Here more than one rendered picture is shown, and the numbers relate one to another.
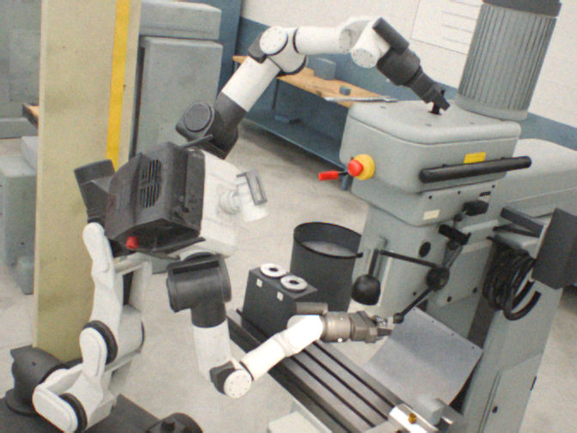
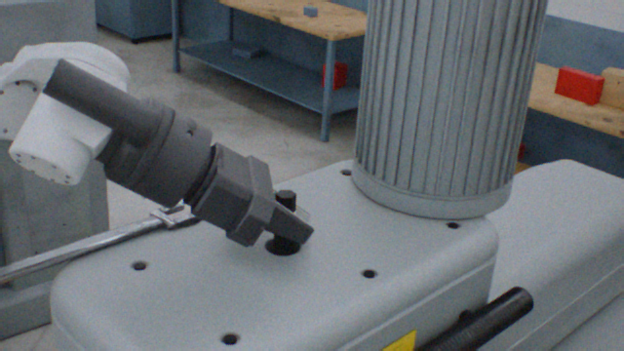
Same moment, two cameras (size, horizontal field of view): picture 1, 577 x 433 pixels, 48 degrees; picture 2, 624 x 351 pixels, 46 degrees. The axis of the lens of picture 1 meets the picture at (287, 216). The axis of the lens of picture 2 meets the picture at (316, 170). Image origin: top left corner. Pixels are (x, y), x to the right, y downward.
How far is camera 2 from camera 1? 1.08 m
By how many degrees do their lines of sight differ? 3
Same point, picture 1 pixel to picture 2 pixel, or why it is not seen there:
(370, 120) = (82, 335)
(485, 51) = (392, 74)
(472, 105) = (383, 192)
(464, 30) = not seen: outside the picture
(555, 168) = (588, 251)
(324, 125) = (296, 55)
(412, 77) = (197, 188)
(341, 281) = not seen: hidden behind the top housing
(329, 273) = not seen: hidden behind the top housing
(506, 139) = (464, 278)
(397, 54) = (136, 145)
